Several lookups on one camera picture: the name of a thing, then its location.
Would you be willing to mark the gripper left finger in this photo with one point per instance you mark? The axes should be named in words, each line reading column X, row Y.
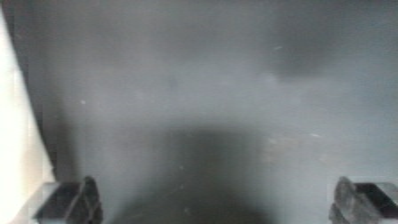
column 72, row 205

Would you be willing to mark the large white drawer housing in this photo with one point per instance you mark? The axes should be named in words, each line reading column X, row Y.
column 26, row 166

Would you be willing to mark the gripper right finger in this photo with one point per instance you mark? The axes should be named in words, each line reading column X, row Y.
column 365, row 203

